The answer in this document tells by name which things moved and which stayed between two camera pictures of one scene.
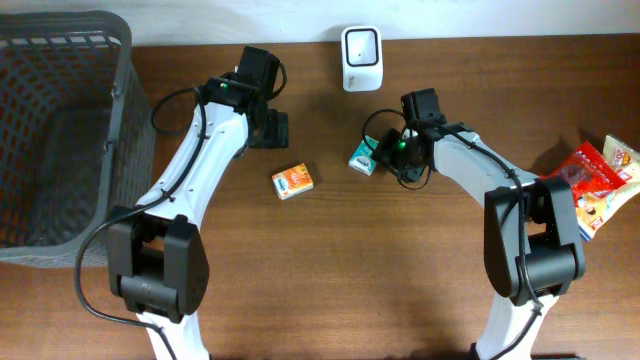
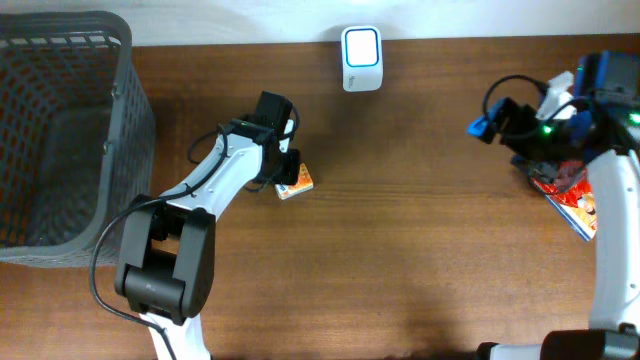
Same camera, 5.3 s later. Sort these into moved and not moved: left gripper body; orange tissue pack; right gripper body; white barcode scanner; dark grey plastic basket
Moved: right gripper body; left gripper body
Not moved: dark grey plastic basket; white barcode scanner; orange tissue pack
